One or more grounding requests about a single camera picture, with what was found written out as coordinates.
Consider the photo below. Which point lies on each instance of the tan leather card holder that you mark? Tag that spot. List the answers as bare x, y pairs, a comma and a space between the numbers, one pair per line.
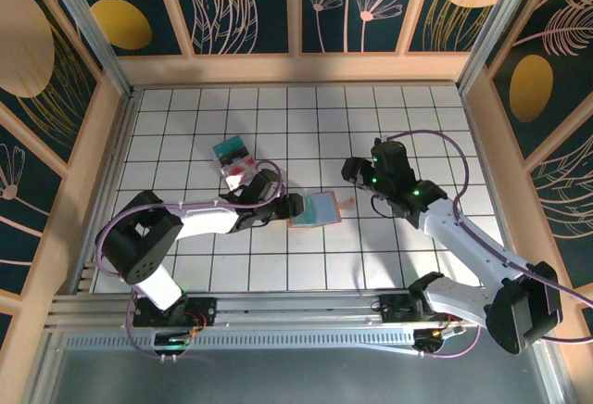
296, 224

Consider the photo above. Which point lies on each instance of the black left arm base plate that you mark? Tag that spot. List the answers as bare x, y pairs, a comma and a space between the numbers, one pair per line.
204, 306

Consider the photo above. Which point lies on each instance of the white card with red blot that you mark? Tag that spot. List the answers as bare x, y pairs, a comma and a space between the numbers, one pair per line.
238, 172

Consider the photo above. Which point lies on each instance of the small controller board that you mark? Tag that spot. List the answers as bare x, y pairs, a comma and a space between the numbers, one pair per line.
173, 340
435, 337

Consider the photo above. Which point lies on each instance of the black card stack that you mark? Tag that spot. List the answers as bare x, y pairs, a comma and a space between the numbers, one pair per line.
233, 157

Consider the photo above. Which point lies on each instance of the clear acrylic card box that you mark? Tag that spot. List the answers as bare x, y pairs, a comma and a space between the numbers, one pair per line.
227, 182

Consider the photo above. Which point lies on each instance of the aluminium side rail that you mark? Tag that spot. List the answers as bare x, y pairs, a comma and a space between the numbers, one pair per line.
119, 144

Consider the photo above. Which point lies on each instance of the aluminium corner post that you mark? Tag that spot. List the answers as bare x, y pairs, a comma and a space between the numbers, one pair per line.
89, 29
495, 29

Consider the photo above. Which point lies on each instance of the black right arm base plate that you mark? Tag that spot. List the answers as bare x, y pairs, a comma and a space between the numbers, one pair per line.
394, 306

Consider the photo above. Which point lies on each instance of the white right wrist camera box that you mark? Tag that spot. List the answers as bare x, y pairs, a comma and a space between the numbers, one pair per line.
386, 138

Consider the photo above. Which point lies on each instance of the aluminium mounting rail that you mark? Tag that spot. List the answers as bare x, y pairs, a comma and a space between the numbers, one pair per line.
296, 304

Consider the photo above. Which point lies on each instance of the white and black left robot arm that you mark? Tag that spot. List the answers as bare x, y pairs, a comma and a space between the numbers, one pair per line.
204, 223

